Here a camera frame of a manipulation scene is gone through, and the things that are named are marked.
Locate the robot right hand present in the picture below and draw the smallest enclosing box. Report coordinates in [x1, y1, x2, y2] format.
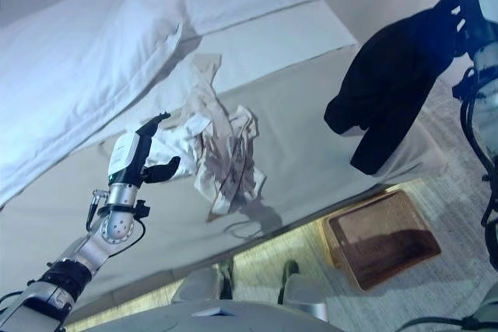
[437, 0, 498, 59]

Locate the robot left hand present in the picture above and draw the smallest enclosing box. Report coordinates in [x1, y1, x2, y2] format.
[107, 112, 182, 189]

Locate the cream garment with brown lettering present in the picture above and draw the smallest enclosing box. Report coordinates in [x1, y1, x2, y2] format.
[182, 53, 269, 225]

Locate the black garment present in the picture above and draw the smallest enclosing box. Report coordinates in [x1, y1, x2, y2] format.
[324, 0, 460, 176]

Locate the bed with beige cover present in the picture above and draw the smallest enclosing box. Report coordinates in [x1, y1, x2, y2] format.
[0, 0, 448, 325]

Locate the wooden laundry basket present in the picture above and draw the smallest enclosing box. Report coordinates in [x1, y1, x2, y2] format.
[321, 187, 443, 292]

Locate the white duvet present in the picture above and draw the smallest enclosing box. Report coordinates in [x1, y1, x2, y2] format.
[0, 0, 326, 208]

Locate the silver robot left leg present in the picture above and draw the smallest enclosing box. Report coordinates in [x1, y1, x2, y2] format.
[173, 260, 234, 304]

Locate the silver robot leg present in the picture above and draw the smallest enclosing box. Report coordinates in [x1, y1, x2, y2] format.
[279, 260, 328, 320]
[173, 260, 234, 304]

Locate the grey robot torso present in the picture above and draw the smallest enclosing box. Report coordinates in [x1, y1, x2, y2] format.
[61, 299, 351, 332]

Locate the grey woven rug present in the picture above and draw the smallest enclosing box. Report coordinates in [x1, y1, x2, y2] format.
[65, 86, 498, 332]

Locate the silver robot right leg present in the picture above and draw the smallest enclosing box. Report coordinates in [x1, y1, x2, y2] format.
[279, 260, 328, 320]

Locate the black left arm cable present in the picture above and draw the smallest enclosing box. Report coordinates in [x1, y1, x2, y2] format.
[83, 190, 151, 250]

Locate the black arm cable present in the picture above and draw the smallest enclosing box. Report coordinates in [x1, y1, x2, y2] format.
[453, 67, 498, 234]
[83, 190, 151, 250]

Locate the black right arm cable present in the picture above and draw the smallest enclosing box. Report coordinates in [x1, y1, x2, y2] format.
[453, 67, 498, 234]

